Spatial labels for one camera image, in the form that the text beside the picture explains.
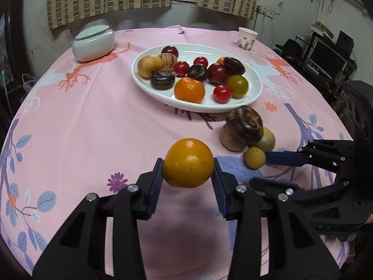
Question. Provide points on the small orange mandarin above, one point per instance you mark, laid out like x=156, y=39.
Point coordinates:
x=189, y=90

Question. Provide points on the small tan round fruit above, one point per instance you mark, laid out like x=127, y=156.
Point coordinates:
x=255, y=158

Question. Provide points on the dark water chestnut top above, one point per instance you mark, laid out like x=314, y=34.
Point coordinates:
x=245, y=124

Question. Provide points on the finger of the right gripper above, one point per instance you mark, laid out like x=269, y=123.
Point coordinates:
x=260, y=187
x=286, y=158

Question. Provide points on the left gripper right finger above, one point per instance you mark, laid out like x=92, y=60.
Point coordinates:
x=295, y=248

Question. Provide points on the white lidded ceramic jar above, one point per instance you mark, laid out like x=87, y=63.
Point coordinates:
x=94, y=42

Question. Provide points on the tan potato-like fruit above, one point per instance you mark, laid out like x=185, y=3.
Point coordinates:
x=148, y=65

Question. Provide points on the dark red plum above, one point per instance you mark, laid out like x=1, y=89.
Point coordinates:
x=170, y=49
x=217, y=74

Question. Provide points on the orange-yellow tomato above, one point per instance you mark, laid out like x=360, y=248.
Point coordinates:
x=189, y=163

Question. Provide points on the wall power outlet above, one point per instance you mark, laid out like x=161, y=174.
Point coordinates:
x=267, y=11

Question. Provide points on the patterned paper cup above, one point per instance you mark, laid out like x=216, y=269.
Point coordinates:
x=246, y=38

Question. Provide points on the striped pepino melon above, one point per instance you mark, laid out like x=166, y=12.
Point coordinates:
x=168, y=61

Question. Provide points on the green-yellow citrus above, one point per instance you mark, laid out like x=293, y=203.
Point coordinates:
x=239, y=86

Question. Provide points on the white oval plate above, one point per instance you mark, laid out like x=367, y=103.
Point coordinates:
x=188, y=52

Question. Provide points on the dark red plum back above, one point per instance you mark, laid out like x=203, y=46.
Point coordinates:
x=170, y=49

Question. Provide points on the dark water chestnut front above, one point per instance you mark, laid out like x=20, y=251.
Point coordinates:
x=198, y=72

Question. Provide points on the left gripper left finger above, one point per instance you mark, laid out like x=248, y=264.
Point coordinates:
x=77, y=250

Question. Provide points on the large orange mandarin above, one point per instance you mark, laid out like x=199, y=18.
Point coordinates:
x=221, y=60

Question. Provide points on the dark water chestnut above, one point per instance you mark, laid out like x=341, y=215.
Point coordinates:
x=245, y=124
x=162, y=80
x=198, y=72
x=233, y=66

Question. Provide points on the red cherry tomato front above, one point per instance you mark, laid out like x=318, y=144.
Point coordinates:
x=222, y=94

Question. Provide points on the red cherry tomato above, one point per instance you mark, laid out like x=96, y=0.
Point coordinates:
x=201, y=61
x=222, y=94
x=181, y=68

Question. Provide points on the dark red plum front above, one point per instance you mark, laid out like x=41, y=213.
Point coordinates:
x=217, y=74

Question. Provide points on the computer monitor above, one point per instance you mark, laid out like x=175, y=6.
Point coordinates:
x=323, y=59

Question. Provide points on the pink floral tablecloth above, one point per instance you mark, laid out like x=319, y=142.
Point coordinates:
x=89, y=128

